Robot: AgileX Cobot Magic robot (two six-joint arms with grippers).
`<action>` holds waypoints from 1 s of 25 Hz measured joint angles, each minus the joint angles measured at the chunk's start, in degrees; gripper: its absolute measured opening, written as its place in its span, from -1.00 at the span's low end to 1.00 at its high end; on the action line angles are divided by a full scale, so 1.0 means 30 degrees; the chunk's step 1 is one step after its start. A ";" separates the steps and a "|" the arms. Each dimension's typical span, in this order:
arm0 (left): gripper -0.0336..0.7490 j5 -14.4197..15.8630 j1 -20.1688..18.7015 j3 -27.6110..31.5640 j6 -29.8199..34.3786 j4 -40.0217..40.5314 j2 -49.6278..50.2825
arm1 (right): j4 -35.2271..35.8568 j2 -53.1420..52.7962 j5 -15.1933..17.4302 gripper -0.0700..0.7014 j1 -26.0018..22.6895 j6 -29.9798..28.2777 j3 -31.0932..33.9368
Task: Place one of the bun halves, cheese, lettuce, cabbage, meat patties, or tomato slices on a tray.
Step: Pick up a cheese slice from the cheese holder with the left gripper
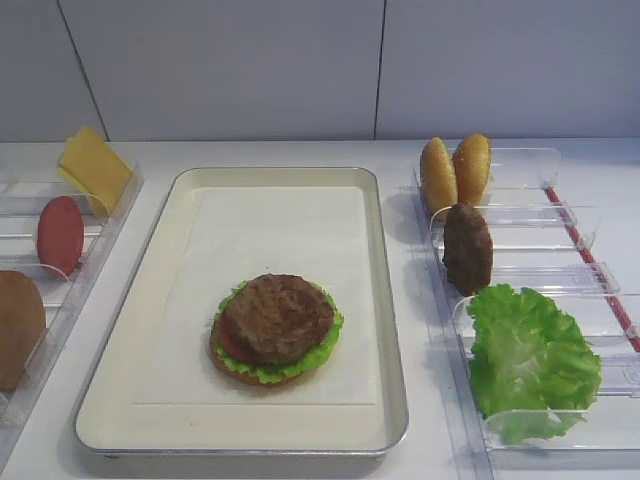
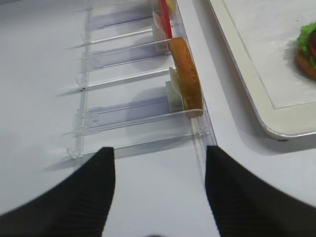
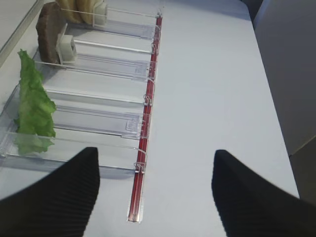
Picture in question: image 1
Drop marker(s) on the red white striped straw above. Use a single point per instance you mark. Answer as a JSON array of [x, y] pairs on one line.
[[613, 302]]

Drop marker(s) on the tomato slice on burger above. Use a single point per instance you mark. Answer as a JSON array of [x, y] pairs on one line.
[[237, 349]]

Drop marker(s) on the yellow cheese slice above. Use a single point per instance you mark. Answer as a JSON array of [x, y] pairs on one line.
[[100, 202], [88, 157]]

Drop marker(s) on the clear acrylic rack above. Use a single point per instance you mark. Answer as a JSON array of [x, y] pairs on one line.
[[532, 249], [63, 297]]

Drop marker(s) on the brown bun left rack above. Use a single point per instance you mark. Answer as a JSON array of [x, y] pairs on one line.
[[22, 323]]

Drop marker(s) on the upright brown meat patty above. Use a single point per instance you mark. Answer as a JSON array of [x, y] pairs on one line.
[[468, 249]]

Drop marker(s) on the red tomato slice upright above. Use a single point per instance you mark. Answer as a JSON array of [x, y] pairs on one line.
[[60, 236]]

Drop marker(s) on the clear acrylic left rack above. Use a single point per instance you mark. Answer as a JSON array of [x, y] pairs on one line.
[[63, 297]]

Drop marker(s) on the metal baking tray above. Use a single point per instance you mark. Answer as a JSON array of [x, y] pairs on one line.
[[111, 419]]

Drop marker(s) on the sesame bun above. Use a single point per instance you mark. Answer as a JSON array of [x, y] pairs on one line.
[[437, 176], [472, 161]]

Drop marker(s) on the bottom burger bun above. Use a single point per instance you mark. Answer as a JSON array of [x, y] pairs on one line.
[[244, 378]]

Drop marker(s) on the clear acrylic right rack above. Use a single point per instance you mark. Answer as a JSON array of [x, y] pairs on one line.
[[532, 249]]

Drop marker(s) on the large green lettuce leaf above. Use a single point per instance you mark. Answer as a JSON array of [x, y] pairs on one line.
[[533, 374]]

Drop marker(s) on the lettuce leaf on burger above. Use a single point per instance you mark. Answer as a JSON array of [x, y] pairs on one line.
[[312, 359]]

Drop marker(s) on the right sesame bun top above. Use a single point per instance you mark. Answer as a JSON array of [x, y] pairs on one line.
[[472, 161]]

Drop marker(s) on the white parchment paper sheet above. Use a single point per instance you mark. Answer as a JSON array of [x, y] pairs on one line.
[[318, 233]]

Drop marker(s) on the left sesame bun top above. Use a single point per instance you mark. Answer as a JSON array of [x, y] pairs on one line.
[[437, 176]]

